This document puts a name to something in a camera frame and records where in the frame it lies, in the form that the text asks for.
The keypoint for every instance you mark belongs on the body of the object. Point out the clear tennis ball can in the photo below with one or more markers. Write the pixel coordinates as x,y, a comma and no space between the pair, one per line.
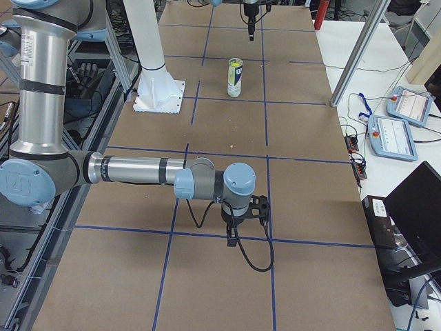
234,79

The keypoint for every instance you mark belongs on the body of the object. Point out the black box unit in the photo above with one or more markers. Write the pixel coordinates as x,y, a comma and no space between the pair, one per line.
389,243

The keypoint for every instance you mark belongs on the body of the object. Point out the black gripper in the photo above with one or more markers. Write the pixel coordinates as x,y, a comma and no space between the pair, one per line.
229,219
250,10

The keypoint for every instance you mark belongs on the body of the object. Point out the near teach pendant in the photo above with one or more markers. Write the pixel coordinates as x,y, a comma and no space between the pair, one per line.
391,138

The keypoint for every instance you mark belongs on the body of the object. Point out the black laptop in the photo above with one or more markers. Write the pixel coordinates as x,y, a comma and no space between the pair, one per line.
414,206

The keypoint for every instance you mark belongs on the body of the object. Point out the teach pendant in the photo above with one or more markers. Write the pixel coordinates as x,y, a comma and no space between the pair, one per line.
391,138
410,105

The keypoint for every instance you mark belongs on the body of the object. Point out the red cylinder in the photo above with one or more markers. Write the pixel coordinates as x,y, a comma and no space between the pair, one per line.
321,13

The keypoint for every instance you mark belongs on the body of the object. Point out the far teach pendant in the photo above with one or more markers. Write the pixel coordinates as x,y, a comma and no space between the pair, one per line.
410,105

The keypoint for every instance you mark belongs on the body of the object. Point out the aluminium frame post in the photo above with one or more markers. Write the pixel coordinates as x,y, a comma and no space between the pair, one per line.
365,36

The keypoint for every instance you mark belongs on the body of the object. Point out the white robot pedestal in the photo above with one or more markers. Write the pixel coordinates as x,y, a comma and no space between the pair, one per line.
157,91

